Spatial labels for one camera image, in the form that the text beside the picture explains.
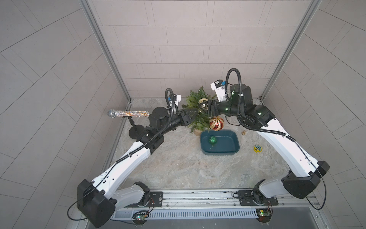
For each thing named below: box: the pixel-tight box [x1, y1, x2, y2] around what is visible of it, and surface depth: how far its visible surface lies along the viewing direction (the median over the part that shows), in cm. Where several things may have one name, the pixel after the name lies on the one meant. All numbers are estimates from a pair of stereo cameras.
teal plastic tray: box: [200, 129, 240, 156], surface depth 92 cm
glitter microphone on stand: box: [107, 108, 150, 140], surface depth 80 cm
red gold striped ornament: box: [209, 115, 224, 132], surface depth 68 cm
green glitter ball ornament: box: [208, 135, 218, 147], surface depth 91 cm
